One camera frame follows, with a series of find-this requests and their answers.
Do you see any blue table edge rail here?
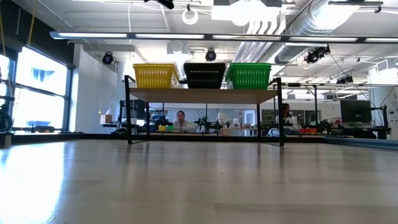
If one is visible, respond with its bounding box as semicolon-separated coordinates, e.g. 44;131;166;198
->
324;136;398;152

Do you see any white ceiling vent unit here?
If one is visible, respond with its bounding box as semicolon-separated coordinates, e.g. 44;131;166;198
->
211;0;287;35

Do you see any large window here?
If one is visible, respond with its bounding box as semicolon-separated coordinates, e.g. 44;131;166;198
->
11;45;72;133

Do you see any green slotted plastic basket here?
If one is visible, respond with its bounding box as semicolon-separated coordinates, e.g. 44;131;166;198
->
224;62;273;90

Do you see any black track light cluster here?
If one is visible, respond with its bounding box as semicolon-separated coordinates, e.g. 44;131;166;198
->
335;75;354;85

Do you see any white coiled cable loop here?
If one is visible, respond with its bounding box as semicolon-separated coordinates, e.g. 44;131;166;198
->
181;4;200;26

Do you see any yellow slotted plastic basket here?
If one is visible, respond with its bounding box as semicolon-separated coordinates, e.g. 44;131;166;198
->
132;63;181;89

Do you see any yellow hanging cable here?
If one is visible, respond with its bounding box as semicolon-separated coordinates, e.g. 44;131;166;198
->
26;8;36;47

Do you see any black table edge rail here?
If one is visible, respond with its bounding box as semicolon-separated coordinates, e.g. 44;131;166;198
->
11;133;327;145

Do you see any silver ventilation duct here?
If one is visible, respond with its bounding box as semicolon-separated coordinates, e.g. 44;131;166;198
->
273;0;361;65

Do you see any black computer monitor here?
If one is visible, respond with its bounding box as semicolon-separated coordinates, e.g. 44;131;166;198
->
339;99;373;124

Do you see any person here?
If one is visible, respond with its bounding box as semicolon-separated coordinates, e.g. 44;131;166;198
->
274;103;300;135
172;110;198;134

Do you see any black ceiling camera cluster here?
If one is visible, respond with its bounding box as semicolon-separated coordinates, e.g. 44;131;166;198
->
303;45;331;65

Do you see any long ceiling light bar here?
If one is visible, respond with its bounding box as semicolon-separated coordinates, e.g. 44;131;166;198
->
49;30;398;44

